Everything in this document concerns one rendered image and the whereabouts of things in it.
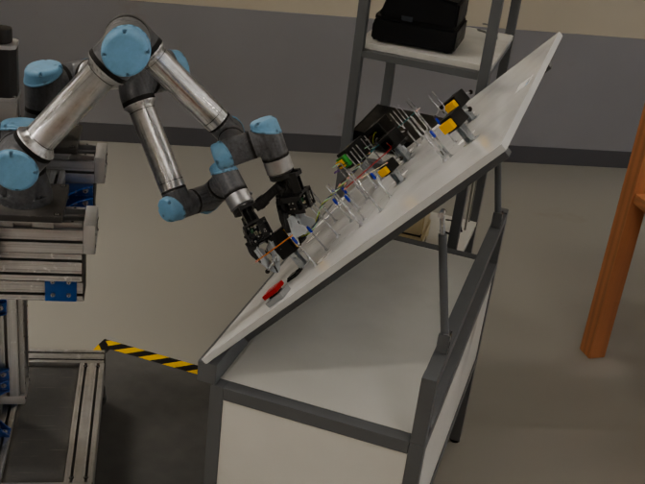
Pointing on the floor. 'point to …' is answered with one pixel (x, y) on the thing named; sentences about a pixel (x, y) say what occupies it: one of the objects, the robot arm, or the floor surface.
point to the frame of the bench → (318, 418)
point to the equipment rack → (488, 48)
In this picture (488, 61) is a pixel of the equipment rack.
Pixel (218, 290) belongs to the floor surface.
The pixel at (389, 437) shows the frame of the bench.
